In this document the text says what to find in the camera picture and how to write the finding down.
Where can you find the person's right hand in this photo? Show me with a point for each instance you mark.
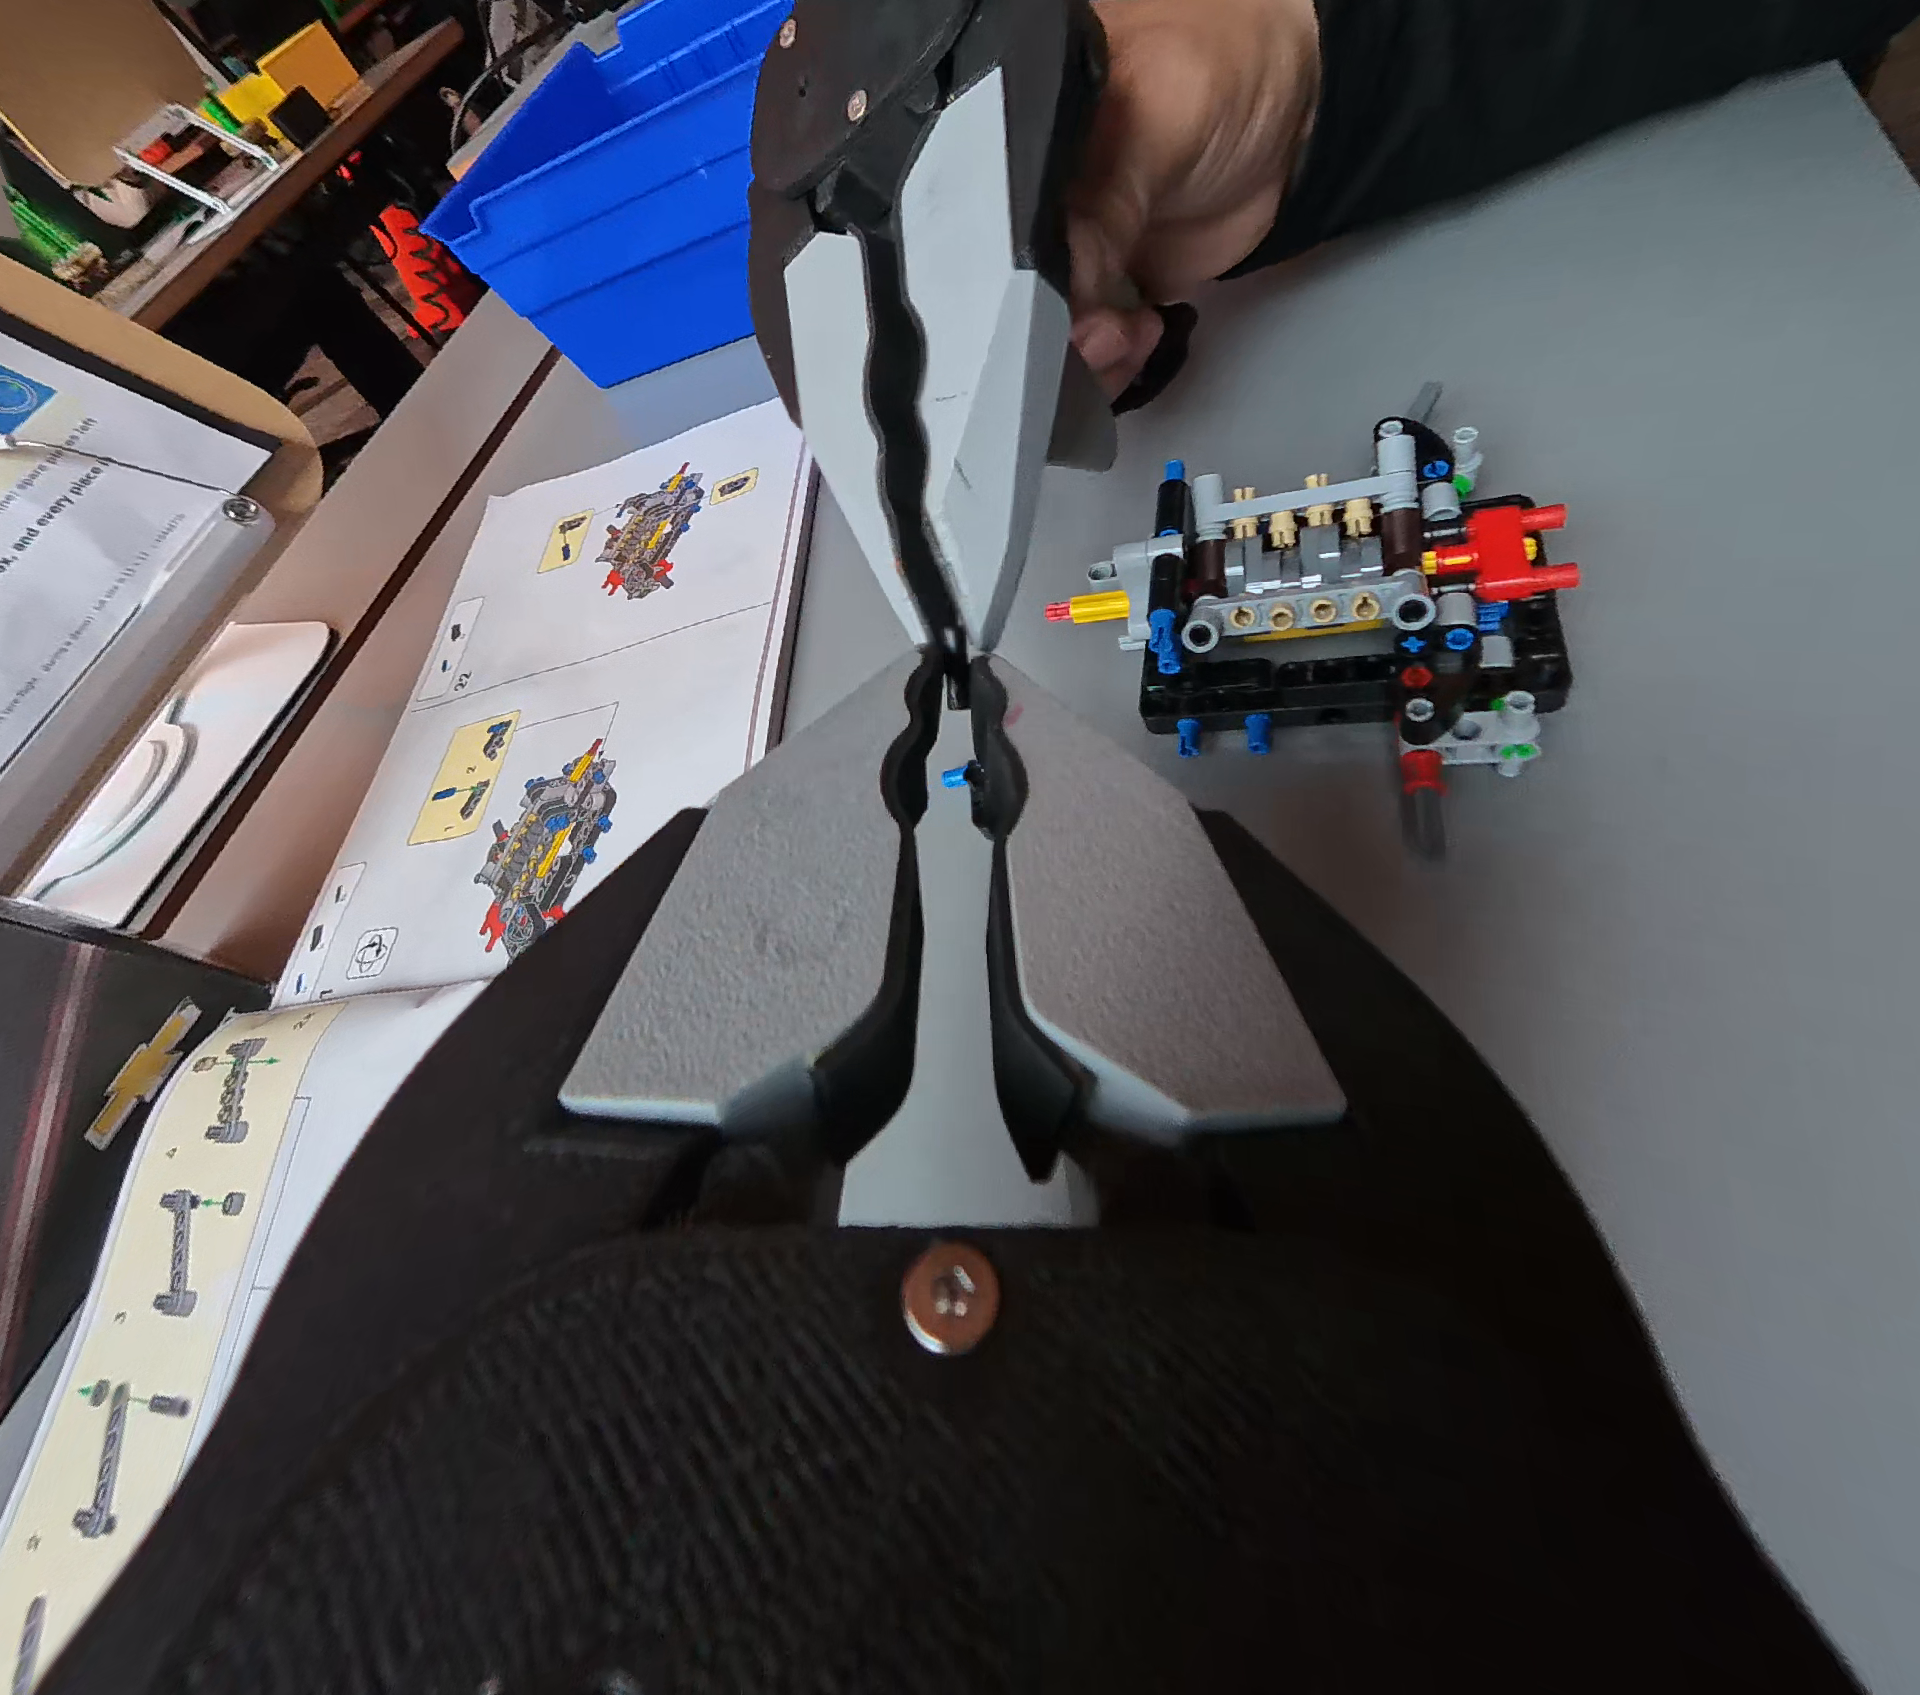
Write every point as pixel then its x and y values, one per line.
pixel 1200 135

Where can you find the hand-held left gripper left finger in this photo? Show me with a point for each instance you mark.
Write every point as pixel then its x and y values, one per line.
pixel 751 930

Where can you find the paper sign in clear holder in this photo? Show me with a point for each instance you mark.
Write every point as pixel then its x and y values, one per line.
pixel 105 526

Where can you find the yellow box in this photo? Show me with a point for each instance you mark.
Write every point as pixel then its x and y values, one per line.
pixel 292 75

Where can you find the wooden side table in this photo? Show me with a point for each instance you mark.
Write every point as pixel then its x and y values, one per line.
pixel 300 181

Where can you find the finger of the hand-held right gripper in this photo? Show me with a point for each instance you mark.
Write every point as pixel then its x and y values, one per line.
pixel 832 345
pixel 974 345

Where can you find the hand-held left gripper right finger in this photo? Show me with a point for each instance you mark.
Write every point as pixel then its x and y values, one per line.
pixel 1141 930

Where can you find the brown cardboard sheet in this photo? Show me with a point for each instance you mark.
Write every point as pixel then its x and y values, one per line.
pixel 91 61

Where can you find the large blue plastic bin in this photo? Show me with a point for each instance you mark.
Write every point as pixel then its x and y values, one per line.
pixel 630 195

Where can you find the lego instruction booklet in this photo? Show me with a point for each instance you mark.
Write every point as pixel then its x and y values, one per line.
pixel 600 676

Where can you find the lego engine assembly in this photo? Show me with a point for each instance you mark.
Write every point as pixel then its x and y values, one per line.
pixel 1320 616

